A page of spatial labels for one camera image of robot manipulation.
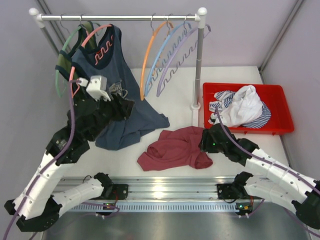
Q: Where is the blue tank top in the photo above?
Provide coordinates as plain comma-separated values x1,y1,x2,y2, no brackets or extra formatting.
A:
75,25,170,151

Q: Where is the aluminium rail base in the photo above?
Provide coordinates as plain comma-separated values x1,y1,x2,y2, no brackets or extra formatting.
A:
39,175,313,213

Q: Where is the lilac hanger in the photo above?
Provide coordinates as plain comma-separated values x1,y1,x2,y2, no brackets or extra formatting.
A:
156,27,199,97

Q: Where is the light blue hanger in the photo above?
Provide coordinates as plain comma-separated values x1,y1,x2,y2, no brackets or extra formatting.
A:
143,21,192,98

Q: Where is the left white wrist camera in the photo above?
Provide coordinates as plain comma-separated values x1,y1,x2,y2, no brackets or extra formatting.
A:
76,75,113,102

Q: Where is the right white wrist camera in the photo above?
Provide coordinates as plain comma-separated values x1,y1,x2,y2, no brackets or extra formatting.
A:
208,113,220,125

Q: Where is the white clothes rack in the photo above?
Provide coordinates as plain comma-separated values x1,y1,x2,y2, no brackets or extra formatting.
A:
28,7,208,126

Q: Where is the blue striped garment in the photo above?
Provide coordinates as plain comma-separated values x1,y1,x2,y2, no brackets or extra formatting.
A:
208,85,272,129

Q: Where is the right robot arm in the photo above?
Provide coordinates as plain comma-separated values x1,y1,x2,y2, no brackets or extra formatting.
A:
199,124,320,230

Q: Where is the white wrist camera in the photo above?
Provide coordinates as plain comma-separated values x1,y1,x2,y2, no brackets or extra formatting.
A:
208,113,220,125
76,75,113,102

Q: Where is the white cloth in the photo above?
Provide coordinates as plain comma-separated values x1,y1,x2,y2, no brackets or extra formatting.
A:
219,85,263,127

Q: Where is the green hanger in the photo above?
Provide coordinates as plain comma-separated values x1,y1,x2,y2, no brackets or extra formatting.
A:
54,14,101,98

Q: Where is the maroon red tank top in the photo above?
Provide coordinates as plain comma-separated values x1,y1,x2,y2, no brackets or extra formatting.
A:
137,126,214,172

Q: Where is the red plastic bin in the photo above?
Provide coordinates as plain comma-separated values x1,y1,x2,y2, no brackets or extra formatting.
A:
202,82,295,135

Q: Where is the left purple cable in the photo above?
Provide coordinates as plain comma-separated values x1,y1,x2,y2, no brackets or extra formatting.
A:
1,79,121,240

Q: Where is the pink hanger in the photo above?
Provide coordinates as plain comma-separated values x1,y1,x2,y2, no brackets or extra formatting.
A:
68,23,114,99

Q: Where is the olive green tank top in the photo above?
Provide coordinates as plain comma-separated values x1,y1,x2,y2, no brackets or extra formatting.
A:
55,21,95,84

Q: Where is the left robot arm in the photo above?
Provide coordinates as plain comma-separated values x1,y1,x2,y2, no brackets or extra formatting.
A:
4,94,135,233

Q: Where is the orange hanger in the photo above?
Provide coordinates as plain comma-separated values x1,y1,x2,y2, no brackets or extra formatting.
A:
139,13,165,101

